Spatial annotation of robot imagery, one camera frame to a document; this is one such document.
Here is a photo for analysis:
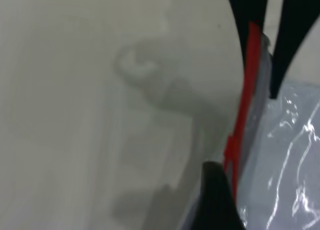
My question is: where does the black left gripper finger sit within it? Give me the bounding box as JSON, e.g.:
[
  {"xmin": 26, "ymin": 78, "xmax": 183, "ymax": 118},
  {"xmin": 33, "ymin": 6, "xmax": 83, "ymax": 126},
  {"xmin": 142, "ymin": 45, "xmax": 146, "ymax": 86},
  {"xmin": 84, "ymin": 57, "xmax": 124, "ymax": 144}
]
[{"xmin": 196, "ymin": 160, "xmax": 248, "ymax": 230}]

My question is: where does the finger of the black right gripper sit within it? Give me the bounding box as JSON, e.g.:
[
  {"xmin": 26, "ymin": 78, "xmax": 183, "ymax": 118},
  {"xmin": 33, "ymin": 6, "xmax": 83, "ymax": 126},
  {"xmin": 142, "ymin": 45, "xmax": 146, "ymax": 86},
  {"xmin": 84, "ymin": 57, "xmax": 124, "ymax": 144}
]
[
  {"xmin": 269, "ymin": 0, "xmax": 320, "ymax": 100},
  {"xmin": 224, "ymin": 0, "xmax": 269, "ymax": 75}
]

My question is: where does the clear plastic red-zip bag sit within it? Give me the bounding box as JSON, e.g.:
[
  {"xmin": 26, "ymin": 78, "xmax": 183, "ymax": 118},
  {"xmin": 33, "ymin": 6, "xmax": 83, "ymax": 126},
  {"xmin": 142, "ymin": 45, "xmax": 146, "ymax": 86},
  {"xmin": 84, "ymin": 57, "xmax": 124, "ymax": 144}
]
[{"xmin": 197, "ymin": 20, "xmax": 320, "ymax": 230}]

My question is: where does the red zipper slider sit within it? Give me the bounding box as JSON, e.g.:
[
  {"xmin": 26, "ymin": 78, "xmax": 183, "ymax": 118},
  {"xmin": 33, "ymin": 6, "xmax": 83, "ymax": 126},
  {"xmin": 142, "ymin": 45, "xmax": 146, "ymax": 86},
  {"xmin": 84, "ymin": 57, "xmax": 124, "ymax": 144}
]
[{"xmin": 223, "ymin": 133, "xmax": 242, "ymax": 173}]

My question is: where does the white paper stack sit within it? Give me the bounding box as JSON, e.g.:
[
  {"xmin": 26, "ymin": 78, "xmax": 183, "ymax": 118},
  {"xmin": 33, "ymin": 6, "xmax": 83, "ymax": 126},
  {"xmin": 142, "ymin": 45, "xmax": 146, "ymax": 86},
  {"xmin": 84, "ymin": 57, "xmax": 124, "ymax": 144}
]
[{"xmin": 246, "ymin": 77, "xmax": 320, "ymax": 230}]

